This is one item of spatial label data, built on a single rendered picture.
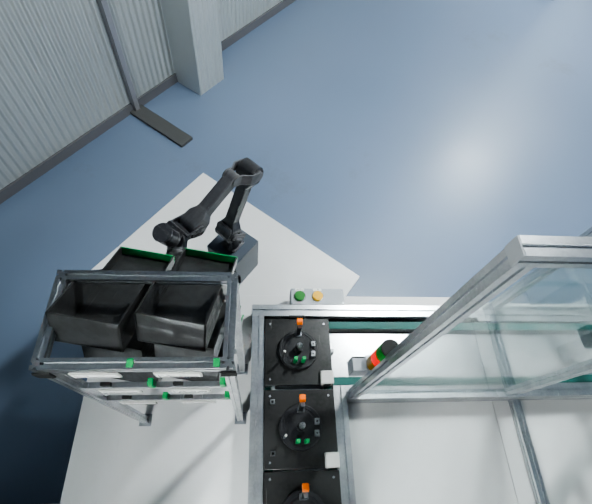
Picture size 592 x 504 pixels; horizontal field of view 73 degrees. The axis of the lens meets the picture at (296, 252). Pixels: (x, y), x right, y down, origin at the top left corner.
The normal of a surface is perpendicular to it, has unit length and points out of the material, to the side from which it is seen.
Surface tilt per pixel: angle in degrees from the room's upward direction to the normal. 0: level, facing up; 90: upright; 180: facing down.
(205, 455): 0
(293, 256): 0
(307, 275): 0
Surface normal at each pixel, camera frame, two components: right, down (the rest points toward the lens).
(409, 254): 0.09, -0.49
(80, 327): -0.09, 0.57
